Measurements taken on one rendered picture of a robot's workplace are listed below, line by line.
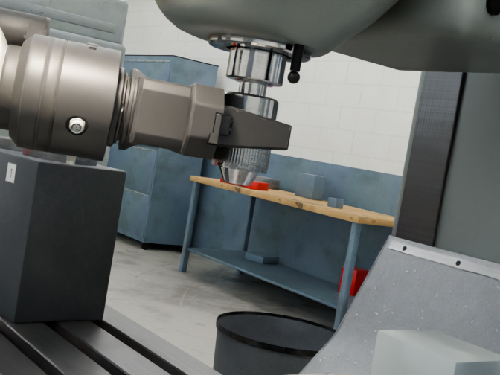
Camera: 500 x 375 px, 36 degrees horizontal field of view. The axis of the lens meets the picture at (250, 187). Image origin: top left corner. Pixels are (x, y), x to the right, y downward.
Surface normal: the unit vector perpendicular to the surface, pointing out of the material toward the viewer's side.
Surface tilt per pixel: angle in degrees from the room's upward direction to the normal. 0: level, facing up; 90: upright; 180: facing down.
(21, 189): 90
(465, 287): 63
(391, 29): 135
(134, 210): 90
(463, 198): 90
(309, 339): 86
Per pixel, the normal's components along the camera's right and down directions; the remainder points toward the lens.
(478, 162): -0.79, -0.11
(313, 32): 0.40, 0.66
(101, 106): 0.20, 0.17
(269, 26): 0.09, 0.81
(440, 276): -0.63, -0.54
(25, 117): 0.11, 0.54
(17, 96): -0.54, 0.02
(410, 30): -0.68, 0.62
